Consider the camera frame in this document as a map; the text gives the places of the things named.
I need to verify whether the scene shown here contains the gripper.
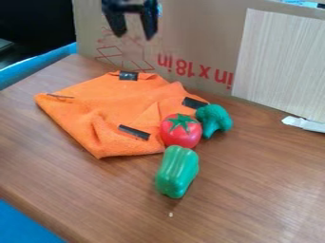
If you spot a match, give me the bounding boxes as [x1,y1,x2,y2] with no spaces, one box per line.
[100,0,161,42]

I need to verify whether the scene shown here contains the orange cloth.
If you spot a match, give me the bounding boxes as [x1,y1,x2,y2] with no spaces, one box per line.
[32,70,211,159]

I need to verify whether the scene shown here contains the cardboard box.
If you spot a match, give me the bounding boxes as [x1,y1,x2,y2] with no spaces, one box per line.
[69,0,325,97]

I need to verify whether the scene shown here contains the red toy tomato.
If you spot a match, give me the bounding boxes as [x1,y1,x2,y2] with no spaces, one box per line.
[158,112,205,150]

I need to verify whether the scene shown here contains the green toy broccoli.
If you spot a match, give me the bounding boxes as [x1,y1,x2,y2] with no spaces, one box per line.
[194,103,236,140]

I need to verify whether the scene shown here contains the green toy pepper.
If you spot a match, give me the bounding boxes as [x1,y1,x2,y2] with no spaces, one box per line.
[153,144,201,200]

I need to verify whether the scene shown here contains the wooden board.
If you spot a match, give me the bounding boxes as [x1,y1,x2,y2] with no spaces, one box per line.
[231,8,325,123]

